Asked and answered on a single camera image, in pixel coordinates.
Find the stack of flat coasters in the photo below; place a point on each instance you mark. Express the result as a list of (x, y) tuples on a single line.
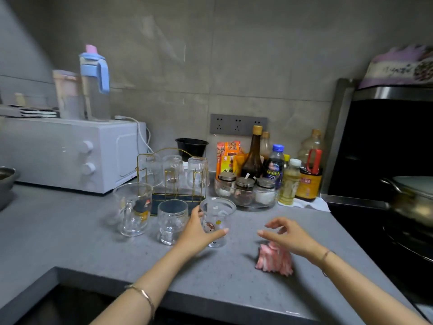
[(30, 112)]

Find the small bottle yellow cap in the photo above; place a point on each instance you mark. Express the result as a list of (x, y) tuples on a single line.
[(287, 159)]

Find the glass spice jar steel lid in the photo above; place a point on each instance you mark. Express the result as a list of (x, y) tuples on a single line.
[(227, 176), (265, 182), (245, 182)]

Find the stainless steel pot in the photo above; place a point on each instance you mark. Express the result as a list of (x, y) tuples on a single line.
[(412, 206)]

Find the penguin print glass mug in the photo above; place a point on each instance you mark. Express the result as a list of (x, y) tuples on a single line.
[(130, 213)]

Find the orange seasoning packet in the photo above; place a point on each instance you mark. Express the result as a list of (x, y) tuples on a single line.
[(227, 159)]

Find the steel basin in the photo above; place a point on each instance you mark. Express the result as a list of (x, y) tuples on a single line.
[(6, 184)]

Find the dark bottle blue cap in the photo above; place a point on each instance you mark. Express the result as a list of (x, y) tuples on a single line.
[(274, 169)]

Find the clear round condiment tray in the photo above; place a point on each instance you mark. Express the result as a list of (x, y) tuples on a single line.
[(247, 204)]

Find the black plastic bowl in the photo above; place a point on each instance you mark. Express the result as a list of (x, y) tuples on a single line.
[(191, 147)]

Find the cartoon cat print glass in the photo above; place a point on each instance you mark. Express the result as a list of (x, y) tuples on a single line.
[(218, 209)]

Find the purple food packet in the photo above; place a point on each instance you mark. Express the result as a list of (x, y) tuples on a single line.
[(389, 71)]

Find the small ribbed clear glass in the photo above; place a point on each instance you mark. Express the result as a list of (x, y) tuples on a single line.
[(198, 172)]

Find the steel pot lid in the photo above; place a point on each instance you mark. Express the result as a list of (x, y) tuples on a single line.
[(416, 184)]

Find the person's right hand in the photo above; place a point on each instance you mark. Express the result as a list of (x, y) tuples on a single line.
[(297, 240)]

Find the white paper towel sheet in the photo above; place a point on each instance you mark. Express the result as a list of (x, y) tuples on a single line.
[(314, 205)]

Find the clear bottle brown cap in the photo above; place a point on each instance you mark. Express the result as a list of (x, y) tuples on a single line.
[(266, 145)]

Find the clear container pink lid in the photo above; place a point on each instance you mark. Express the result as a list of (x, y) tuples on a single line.
[(67, 98)]

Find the grey wall socket panel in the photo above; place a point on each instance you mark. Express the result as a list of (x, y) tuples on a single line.
[(238, 124)]

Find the pink striped cloth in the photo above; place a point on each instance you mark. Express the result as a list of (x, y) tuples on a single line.
[(274, 260)]

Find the dark brown glass bottle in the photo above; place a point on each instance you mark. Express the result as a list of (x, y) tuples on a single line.
[(252, 162)]

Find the person's right forearm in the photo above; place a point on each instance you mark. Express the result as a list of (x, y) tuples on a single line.
[(365, 291)]

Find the yellow liquid bottle white cap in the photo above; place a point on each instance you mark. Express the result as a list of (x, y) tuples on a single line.
[(289, 186)]

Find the clear jug blue lid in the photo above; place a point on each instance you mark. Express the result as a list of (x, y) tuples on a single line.
[(94, 98)]

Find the embossed ribbed clear glass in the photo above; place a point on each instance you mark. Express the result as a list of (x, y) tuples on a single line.
[(173, 169)]

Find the person's left forearm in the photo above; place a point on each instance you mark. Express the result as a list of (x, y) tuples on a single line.
[(142, 291)]

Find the short textured glass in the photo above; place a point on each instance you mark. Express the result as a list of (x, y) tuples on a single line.
[(172, 223)]

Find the yellow seasoning pouch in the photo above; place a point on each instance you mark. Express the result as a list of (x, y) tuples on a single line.
[(239, 162)]

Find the white microwave oven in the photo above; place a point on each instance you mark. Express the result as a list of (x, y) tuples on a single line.
[(57, 152)]

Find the person's left hand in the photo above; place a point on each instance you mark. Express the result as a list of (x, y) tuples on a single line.
[(194, 236)]

